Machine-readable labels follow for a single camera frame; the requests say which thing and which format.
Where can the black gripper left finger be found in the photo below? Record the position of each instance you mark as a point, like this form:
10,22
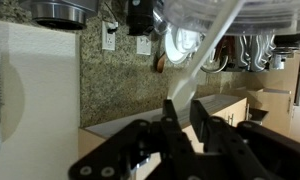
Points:
133,153

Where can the light wood upper cabinets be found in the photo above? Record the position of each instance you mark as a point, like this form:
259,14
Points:
230,110

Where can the white wall outlet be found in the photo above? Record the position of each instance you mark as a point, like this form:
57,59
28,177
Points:
108,40
143,45

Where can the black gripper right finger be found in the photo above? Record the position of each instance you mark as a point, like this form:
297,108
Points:
256,153

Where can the brown wooden utensil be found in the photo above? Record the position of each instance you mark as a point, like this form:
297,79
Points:
161,63

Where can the dish rack with dishes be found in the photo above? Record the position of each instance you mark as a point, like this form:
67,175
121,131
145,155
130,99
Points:
250,50

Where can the white plastic spoon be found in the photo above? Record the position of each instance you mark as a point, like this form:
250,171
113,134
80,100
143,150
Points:
206,53

